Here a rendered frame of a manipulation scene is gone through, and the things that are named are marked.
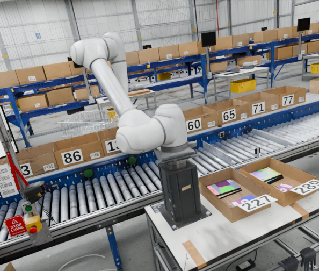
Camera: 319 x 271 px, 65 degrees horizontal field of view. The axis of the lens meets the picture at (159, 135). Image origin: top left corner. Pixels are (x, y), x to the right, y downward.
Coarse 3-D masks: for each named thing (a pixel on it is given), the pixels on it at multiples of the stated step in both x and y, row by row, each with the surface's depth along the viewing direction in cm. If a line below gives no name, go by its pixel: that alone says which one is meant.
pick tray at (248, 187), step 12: (228, 168) 177; (204, 180) 172; (216, 180) 176; (240, 180) 171; (204, 192) 164; (240, 192) 164; (252, 192) 161; (264, 192) 150; (216, 204) 151; (228, 204) 154; (228, 216) 141; (240, 216) 140
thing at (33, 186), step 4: (32, 184) 145; (36, 184) 144; (40, 184) 144; (44, 184) 146; (24, 188) 144; (28, 188) 142; (32, 188) 142; (36, 188) 143; (40, 188) 144; (44, 188) 145; (24, 192) 141; (28, 192) 142; (32, 192) 143; (36, 192) 143; (28, 196) 143; (32, 196) 145; (36, 196) 146; (32, 200) 145; (36, 200) 146
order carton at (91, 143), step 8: (80, 136) 238; (88, 136) 240; (96, 136) 243; (56, 144) 232; (64, 144) 235; (72, 144) 237; (80, 144) 240; (88, 144) 213; (96, 144) 216; (56, 152) 206; (64, 152) 208; (88, 152) 215; (56, 160) 208; (88, 160) 217
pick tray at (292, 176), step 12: (240, 168) 176; (252, 168) 181; (276, 168) 181; (288, 168) 170; (252, 180) 165; (288, 180) 169; (300, 180) 164; (276, 192) 148; (288, 192) 144; (312, 192) 153; (288, 204) 146
